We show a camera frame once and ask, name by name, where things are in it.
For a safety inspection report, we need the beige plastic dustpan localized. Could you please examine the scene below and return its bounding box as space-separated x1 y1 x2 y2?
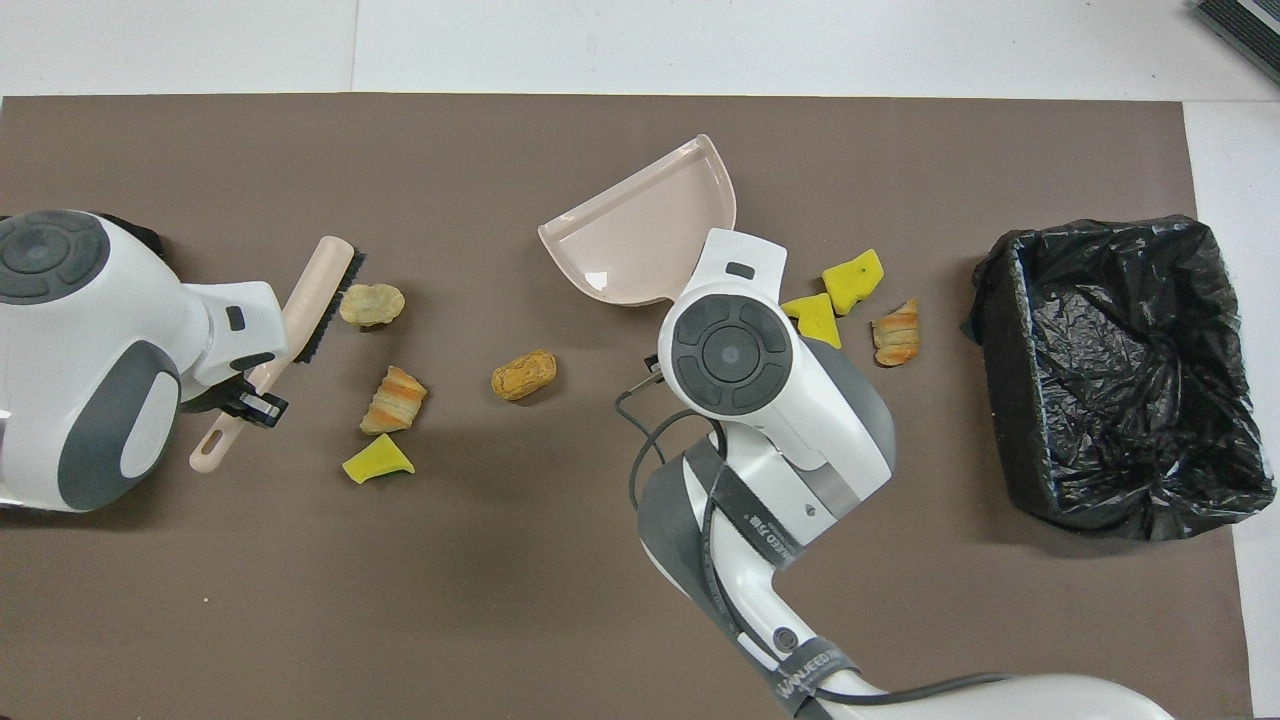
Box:
537 134 738 307

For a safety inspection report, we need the orange striped croissant piece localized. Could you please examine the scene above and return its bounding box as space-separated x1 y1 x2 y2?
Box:
359 366 429 436

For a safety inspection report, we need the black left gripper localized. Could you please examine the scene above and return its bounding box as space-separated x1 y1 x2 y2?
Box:
183 375 289 429

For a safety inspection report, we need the dark ribbed panel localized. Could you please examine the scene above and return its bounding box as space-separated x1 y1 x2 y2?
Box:
1193 0 1280 86

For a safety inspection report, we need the brown oval bread roll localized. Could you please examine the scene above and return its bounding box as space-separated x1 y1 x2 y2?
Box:
490 349 558 402

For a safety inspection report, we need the yellow sponge piece green backing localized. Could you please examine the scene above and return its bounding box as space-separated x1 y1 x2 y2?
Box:
342 433 416 486

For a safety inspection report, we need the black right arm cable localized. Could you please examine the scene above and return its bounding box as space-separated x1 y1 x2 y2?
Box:
613 375 1011 706

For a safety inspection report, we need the beige brush with black bristles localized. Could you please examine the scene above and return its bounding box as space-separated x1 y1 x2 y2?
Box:
189 236 367 475

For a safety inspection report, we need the notched yellow sponge piece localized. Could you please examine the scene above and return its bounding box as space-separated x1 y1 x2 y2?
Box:
780 293 843 350

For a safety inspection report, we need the striped bread slice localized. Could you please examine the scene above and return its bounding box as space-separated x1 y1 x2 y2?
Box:
872 298 921 368

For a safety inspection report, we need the brown table mat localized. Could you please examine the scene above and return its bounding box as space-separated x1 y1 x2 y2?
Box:
0 95 1256 720

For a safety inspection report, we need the yellow sponge piece with dot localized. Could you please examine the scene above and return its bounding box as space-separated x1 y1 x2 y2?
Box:
822 249 886 317

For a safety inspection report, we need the pale ridged bread piece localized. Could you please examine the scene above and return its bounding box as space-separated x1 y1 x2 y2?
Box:
338 283 407 329

